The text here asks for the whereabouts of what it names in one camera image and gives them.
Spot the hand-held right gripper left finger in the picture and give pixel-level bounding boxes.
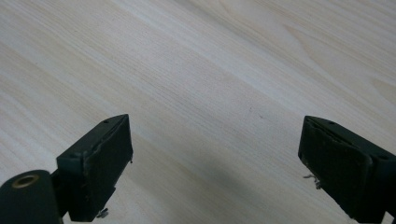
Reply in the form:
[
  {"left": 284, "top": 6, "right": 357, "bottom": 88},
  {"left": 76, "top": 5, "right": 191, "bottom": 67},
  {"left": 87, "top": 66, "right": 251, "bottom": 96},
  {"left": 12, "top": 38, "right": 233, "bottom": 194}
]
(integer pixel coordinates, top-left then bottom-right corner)
[{"left": 49, "top": 113, "right": 134, "bottom": 223}]

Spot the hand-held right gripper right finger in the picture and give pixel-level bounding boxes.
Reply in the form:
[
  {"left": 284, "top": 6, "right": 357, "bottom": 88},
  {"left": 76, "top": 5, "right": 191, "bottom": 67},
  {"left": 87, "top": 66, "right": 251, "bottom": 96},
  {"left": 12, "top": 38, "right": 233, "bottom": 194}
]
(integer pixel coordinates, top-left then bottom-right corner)
[{"left": 297, "top": 115, "right": 396, "bottom": 224}]

